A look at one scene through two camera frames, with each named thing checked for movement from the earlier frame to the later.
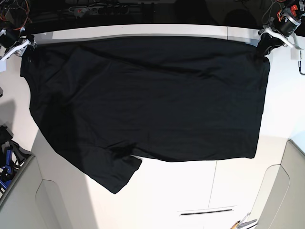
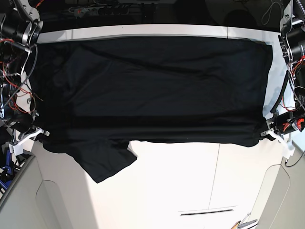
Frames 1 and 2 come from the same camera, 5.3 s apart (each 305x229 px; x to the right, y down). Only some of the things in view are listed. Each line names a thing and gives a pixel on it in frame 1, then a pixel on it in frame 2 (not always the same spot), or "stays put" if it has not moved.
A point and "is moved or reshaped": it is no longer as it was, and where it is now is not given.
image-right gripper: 287,25 → 285,123
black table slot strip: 206,212 stays put
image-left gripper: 11,36 → 22,121
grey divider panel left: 34,202 stays put
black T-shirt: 103,102 is moved or reshaped
